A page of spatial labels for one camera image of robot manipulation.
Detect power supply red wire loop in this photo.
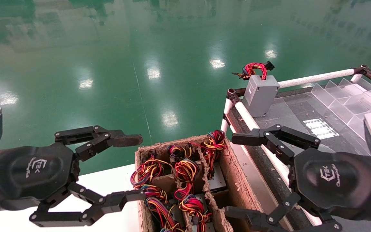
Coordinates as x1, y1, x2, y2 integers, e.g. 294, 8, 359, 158
174, 159, 200, 200

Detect worn cardboard divider box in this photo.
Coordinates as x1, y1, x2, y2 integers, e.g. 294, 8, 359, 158
135, 132, 294, 232

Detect power supply blue yellow wires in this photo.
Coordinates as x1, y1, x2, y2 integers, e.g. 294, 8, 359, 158
134, 184, 179, 232

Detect power supply red yellow wires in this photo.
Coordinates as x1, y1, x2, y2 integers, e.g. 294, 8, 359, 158
130, 156, 165, 190

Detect clear acrylic divider tray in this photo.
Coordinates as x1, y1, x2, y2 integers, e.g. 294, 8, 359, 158
310, 77, 371, 155

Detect long white rack pipe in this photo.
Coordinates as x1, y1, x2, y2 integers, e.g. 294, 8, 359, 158
234, 100, 323, 226

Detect gray power supply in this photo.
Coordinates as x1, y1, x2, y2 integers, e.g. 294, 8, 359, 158
190, 130, 228, 193
232, 61, 280, 117

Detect power supply red black wires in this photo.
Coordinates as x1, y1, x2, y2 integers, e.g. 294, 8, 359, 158
179, 194, 212, 232

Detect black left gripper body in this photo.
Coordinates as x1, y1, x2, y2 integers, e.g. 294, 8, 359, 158
0, 143, 80, 210

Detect gray power supply, black plug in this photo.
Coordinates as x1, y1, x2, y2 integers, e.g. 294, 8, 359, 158
232, 61, 280, 117

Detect white rack leg pipe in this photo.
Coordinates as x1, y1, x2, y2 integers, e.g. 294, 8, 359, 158
220, 98, 234, 134

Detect white label sheet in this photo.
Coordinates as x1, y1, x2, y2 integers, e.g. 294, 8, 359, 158
302, 118, 340, 140

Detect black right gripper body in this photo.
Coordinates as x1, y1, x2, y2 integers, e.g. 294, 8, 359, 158
290, 151, 371, 213

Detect power supply small wire coil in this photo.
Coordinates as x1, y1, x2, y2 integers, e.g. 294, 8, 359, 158
166, 144, 192, 161

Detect black pipe corner joint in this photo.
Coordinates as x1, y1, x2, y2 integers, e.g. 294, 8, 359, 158
227, 88, 247, 105
353, 64, 371, 79

